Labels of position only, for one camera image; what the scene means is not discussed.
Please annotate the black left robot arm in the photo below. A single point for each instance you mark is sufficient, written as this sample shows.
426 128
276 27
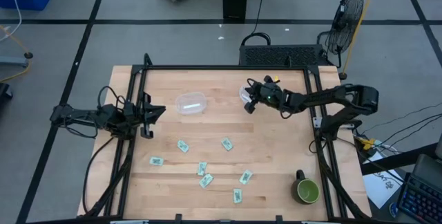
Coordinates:
86 117

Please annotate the black aluminium table frame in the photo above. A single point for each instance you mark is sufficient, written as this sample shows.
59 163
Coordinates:
224 67

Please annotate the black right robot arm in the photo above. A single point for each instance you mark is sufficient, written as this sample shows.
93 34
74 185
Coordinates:
359 99

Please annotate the small clear plastic cup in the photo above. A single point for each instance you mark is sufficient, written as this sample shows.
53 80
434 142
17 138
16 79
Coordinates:
242 94

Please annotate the black floor fan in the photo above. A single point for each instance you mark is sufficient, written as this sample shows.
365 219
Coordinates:
342 11

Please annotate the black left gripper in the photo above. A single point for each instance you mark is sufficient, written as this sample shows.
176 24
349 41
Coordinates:
133 118

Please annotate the black plastic crate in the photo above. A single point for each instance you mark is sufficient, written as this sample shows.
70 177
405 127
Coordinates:
279 55

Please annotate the dark mug with green inside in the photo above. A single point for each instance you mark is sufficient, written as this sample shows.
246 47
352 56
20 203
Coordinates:
307 191

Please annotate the white paper sheet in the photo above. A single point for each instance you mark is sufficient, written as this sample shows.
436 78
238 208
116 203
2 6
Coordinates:
380 189

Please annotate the black backlit keyboard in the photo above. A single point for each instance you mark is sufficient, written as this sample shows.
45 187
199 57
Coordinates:
421 200

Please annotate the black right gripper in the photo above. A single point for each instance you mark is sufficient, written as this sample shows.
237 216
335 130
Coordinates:
271 94

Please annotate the clear plastic bowl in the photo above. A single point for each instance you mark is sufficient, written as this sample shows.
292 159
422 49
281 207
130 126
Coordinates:
183 108

